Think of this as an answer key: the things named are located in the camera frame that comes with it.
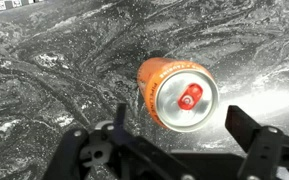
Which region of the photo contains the orange drink can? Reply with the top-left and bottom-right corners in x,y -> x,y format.
136,56 -> 220,134

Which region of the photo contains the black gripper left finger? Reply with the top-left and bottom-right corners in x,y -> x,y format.
112,102 -> 142,152

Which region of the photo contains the black white checkerboard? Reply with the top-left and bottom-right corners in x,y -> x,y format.
0,0 -> 45,15

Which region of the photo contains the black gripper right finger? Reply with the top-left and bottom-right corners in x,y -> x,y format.
224,104 -> 286,158

